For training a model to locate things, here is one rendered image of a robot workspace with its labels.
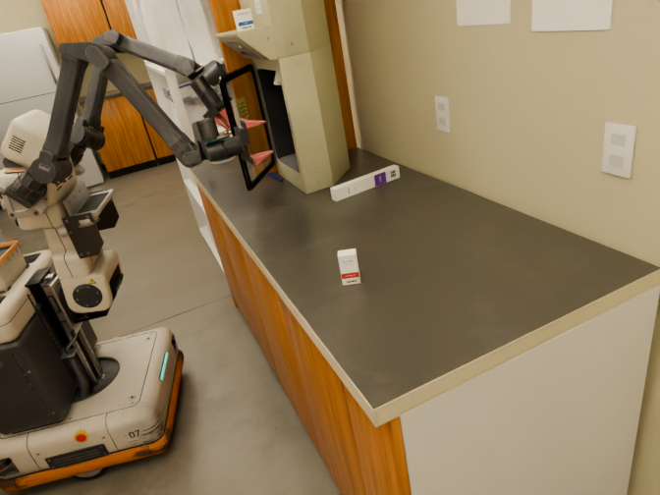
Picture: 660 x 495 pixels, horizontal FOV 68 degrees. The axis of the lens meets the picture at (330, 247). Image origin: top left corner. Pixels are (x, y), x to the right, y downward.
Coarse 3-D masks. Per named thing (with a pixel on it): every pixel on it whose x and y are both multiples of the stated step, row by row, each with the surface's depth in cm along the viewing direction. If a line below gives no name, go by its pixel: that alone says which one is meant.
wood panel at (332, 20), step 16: (208, 0) 177; (224, 0) 177; (224, 16) 179; (336, 16) 196; (336, 32) 198; (224, 48) 183; (336, 48) 201; (240, 64) 187; (336, 64) 203; (352, 128) 216; (352, 144) 219
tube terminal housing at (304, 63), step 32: (288, 0) 151; (320, 0) 167; (288, 32) 155; (320, 32) 167; (256, 64) 180; (288, 64) 158; (320, 64) 168; (288, 96) 162; (320, 96) 168; (320, 128) 171; (320, 160) 175
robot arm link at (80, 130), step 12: (96, 36) 186; (96, 72) 186; (96, 84) 186; (96, 96) 186; (84, 108) 187; (96, 108) 187; (84, 120) 184; (96, 120) 188; (84, 132) 183; (84, 144) 186
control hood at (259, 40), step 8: (224, 32) 168; (232, 32) 154; (240, 32) 149; (248, 32) 150; (256, 32) 151; (264, 32) 152; (272, 32) 153; (224, 40) 172; (232, 40) 162; (240, 40) 154; (248, 40) 151; (256, 40) 152; (264, 40) 153; (272, 40) 154; (232, 48) 179; (248, 48) 158; (256, 48) 153; (264, 48) 154; (272, 48) 154; (264, 56) 155; (272, 56) 155
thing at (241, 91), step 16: (240, 80) 172; (224, 96) 160; (240, 96) 171; (256, 96) 186; (240, 112) 171; (256, 112) 185; (240, 128) 170; (256, 128) 184; (256, 144) 183; (240, 160) 170; (256, 176) 182
